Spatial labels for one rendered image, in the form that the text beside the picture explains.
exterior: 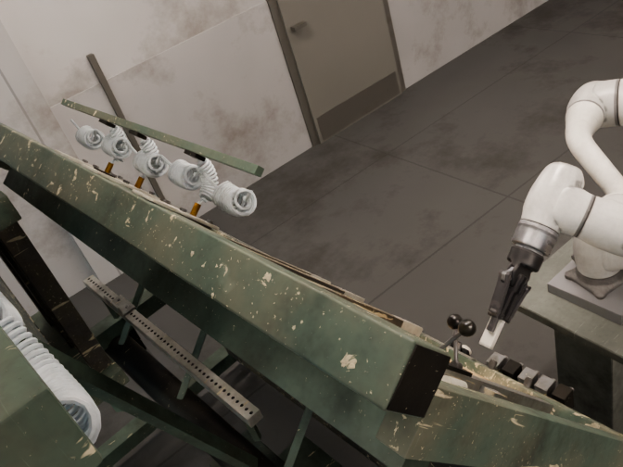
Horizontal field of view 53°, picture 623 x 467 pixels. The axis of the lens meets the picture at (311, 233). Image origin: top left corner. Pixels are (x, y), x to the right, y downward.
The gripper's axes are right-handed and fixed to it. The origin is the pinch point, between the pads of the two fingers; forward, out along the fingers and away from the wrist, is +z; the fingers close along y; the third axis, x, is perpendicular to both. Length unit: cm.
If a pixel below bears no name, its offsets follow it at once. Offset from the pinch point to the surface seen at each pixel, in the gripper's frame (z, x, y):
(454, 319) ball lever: 0.8, 8.9, -1.9
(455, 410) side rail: 13, -23, -46
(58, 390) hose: 29, 2, -92
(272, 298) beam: 10, 4, -63
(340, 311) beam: 7, -10, -63
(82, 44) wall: -61, 361, 26
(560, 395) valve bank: 9, 8, 76
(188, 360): 54, 107, 12
